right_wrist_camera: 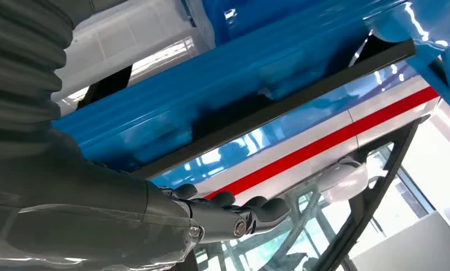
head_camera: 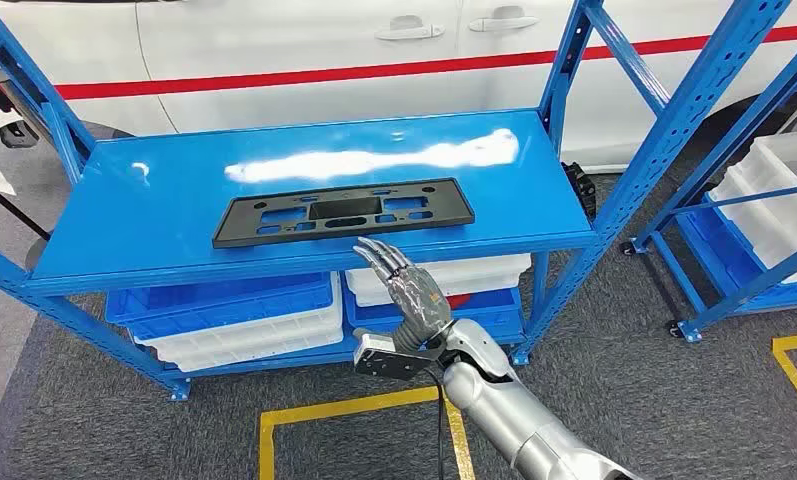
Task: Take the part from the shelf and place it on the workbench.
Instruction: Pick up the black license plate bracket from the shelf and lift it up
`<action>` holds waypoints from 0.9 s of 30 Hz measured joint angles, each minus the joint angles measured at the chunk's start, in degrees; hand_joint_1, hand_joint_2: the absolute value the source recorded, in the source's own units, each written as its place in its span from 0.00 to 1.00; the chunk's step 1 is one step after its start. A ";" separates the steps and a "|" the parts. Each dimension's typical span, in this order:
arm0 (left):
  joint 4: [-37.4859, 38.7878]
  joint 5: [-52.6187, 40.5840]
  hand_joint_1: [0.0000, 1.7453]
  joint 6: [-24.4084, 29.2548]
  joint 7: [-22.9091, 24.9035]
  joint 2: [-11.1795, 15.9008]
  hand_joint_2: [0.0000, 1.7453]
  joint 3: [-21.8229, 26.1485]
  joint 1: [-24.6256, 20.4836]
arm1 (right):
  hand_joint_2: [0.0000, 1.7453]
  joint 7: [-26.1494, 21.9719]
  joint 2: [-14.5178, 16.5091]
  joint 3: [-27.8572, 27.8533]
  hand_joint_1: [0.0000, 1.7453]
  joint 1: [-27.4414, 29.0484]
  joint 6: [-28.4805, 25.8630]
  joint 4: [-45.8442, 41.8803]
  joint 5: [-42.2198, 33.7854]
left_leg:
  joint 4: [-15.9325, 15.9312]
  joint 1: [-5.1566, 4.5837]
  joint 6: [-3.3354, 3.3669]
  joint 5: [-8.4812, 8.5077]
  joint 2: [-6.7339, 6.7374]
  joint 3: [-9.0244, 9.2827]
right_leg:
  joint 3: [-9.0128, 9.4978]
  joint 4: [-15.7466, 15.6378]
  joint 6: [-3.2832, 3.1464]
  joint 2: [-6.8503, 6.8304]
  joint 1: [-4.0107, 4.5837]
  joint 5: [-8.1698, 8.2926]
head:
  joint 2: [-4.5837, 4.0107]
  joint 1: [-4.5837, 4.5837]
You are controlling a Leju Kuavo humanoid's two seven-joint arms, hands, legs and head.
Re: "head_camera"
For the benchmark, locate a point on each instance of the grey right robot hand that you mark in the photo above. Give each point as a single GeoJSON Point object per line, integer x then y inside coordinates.
{"type": "Point", "coordinates": [418, 298]}

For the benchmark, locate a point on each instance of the black plastic bracket plate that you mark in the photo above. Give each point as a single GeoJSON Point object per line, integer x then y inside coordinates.
{"type": "Point", "coordinates": [239, 228]}

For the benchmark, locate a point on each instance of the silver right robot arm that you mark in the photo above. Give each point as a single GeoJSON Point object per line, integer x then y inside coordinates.
{"type": "Point", "coordinates": [504, 411]}

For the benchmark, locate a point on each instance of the black ribbed part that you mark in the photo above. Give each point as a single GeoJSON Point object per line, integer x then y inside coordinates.
{"type": "Point", "coordinates": [580, 189]}

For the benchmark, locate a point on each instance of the blue steel shelf rack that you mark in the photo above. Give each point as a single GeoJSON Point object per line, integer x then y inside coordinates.
{"type": "Point", "coordinates": [722, 252]}
{"type": "Point", "coordinates": [173, 199]}

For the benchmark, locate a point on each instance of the white plastic bin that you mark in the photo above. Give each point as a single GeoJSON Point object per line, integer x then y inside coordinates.
{"type": "Point", "coordinates": [769, 225]}
{"type": "Point", "coordinates": [252, 341]}
{"type": "Point", "coordinates": [477, 272]}
{"type": "Point", "coordinates": [795, 156]}

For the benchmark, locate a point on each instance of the white car with red stripe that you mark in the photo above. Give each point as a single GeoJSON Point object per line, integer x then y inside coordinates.
{"type": "Point", "coordinates": [305, 46]}

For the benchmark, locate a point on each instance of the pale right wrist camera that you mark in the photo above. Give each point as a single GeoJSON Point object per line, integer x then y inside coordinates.
{"type": "Point", "coordinates": [385, 358]}

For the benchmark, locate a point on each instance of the black barrier post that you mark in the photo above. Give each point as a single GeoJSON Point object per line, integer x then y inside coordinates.
{"type": "Point", "coordinates": [7, 93]}

